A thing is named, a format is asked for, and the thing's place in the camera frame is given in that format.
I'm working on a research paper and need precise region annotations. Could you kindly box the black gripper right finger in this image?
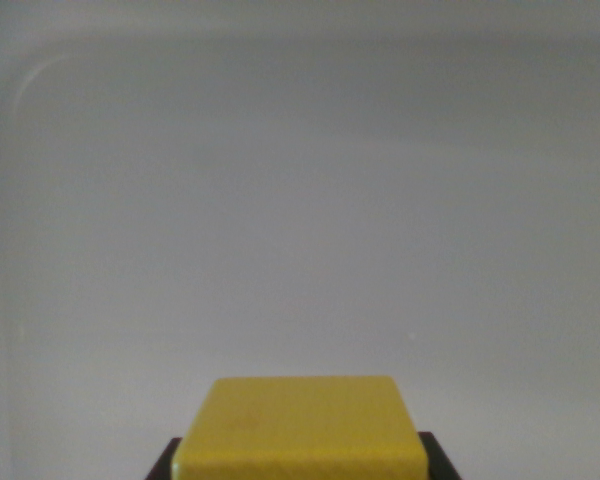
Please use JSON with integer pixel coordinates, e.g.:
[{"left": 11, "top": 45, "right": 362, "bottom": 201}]
[{"left": 415, "top": 429, "right": 464, "bottom": 480}]

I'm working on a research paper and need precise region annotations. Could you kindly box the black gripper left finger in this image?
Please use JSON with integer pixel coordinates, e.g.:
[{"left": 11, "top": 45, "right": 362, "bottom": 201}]
[{"left": 143, "top": 436, "right": 184, "bottom": 480}]

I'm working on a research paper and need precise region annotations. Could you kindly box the yellow cube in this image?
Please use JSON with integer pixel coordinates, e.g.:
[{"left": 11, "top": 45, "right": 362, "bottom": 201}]
[{"left": 171, "top": 375, "right": 428, "bottom": 480}]

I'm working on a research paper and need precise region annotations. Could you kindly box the white plastic bin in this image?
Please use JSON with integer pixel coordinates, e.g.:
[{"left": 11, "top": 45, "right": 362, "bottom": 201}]
[{"left": 0, "top": 0, "right": 600, "bottom": 480}]

